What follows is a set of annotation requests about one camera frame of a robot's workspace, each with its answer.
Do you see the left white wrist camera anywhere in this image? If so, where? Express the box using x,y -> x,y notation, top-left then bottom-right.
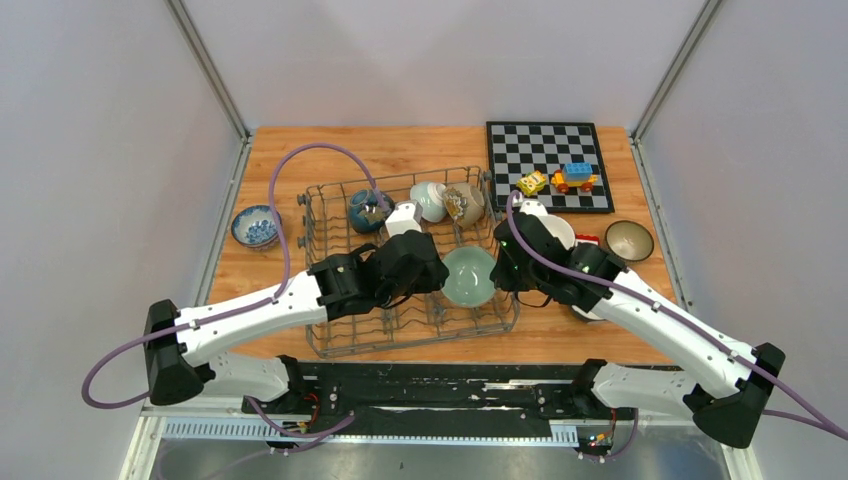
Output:
384,200 -> 423,238

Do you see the beige speckled bowl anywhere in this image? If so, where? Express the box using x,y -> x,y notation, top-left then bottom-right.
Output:
442,182 -> 485,229

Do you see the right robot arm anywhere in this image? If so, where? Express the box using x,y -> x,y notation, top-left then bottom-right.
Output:
491,213 -> 786,449

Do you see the pale green bowl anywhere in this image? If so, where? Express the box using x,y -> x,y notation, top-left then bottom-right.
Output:
409,181 -> 447,223
441,246 -> 496,308

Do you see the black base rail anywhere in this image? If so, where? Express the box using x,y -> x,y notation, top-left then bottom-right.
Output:
225,355 -> 649,437

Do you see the grey wire dish rack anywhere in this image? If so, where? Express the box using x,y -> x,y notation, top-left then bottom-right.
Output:
296,164 -> 522,360

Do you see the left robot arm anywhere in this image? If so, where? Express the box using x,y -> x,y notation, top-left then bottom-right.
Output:
144,231 -> 449,413

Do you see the yellow toy block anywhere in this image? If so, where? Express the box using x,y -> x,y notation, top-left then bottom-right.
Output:
516,170 -> 547,197

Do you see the orange blue toy car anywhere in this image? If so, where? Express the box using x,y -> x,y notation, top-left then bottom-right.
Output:
551,162 -> 598,194

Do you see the blue floral white bowl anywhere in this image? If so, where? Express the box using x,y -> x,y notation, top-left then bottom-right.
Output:
230,204 -> 281,251

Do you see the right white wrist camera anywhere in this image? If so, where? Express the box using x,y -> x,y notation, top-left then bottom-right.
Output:
519,199 -> 549,218

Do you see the dark teal glazed bowl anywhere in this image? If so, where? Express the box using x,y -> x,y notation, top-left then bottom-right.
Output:
347,189 -> 396,234

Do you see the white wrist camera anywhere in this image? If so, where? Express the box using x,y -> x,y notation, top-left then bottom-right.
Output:
384,200 -> 423,238
519,199 -> 549,218

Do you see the black striped bowl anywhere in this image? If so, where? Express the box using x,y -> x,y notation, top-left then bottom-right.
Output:
604,220 -> 656,263

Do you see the cream beige bowl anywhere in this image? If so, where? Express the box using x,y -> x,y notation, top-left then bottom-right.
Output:
541,214 -> 576,250

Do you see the dark blue white bowl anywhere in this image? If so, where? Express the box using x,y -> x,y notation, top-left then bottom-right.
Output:
570,306 -> 604,323

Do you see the black white checkerboard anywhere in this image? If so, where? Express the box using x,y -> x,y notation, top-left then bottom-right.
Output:
486,121 -> 615,213

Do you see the red white toy block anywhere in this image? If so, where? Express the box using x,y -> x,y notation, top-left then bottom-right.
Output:
575,234 -> 601,246

